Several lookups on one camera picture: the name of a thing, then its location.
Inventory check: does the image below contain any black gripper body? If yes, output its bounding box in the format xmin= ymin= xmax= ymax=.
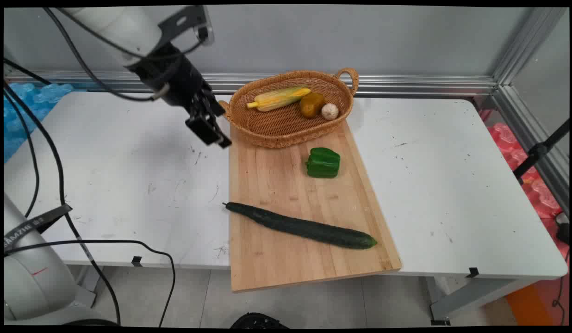
xmin=128 ymin=43 xmax=213 ymax=110

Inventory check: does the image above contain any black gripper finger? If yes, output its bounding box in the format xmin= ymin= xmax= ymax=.
xmin=203 ymin=89 xmax=232 ymax=149
xmin=185 ymin=95 xmax=223 ymax=146

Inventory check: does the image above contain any yellow corn cob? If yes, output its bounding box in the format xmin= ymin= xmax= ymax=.
xmin=247 ymin=86 xmax=311 ymax=112

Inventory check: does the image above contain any woven wicker basket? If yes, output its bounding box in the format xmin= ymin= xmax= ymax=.
xmin=218 ymin=68 xmax=360 ymax=149

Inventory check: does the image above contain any wooden cutting board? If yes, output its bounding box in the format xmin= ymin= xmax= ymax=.
xmin=228 ymin=118 xmax=402 ymax=293

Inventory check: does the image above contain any green bell pepper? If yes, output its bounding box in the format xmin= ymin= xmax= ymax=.
xmin=306 ymin=147 xmax=341 ymax=179

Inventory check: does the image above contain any long dark green cucumber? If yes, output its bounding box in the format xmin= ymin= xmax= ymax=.
xmin=223 ymin=202 xmax=378 ymax=250

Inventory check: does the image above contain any blue foam mat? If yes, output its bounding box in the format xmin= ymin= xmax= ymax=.
xmin=4 ymin=82 xmax=75 ymax=163

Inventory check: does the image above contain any grey table leg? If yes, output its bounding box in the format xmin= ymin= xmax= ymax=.
xmin=75 ymin=265 xmax=104 ymax=309
xmin=429 ymin=277 xmax=542 ymax=325

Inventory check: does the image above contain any black round floor object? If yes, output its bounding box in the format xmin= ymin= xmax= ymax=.
xmin=230 ymin=312 xmax=290 ymax=329

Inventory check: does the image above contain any black tripod stand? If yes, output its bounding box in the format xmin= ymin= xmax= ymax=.
xmin=513 ymin=119 xmax=570 ymax=184

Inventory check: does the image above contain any red foam mat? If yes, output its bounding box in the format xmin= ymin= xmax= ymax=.
xmin=486 ymin=122 xmax=570 ymax=260

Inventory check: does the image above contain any small black device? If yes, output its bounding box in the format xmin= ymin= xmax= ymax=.
xmin=555 ymin=212 xmax=570 ymax=246

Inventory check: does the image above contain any orange floor panel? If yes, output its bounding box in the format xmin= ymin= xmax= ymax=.
xmin=505 ymin=281 xmax=570 ymax=327

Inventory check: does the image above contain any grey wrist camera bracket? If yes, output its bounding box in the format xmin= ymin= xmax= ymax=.
xmin=157 ymin=6 xmax=215 ymax=49

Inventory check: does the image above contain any black camera cable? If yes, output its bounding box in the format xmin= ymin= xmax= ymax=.
xmin=56 ymin=7 xmax=209 ymax=60

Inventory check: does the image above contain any black cable looping over floor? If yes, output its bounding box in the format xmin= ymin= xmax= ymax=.
xmin=4 ymin=239 xmax=176 ymax=327

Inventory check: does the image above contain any short black cable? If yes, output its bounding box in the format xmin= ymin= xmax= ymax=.
xmin=4 ymin=57 xmax=51 ymax=86

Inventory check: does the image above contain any long black cable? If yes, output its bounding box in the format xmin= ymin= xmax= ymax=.
xmin=4 ymin=90 xmax=40 ymax=219
xmin=4 ymin=82 xmax=122 ymax=326

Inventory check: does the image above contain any black velcro strap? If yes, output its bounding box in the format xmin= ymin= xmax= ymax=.
xmin=4 ymin=203 xmax=74 ymax=253

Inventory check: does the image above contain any horizontal aluminium frame rail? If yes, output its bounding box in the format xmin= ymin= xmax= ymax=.
xmin=4 ymin=70 xmax=499 ymax=98

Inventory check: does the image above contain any side aluminium frame rail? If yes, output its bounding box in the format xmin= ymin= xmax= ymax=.
xmin=492 ymin=85 xmax=570 ymax=214

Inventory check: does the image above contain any upright aluminium frame post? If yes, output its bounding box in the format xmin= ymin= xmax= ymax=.
xmin=492 ymin=7 xmax=569 ymax=85

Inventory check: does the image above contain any thin black floor cable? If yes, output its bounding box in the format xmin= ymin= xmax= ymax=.
xmin=552 ymin=250 xmax=570 ymax=325

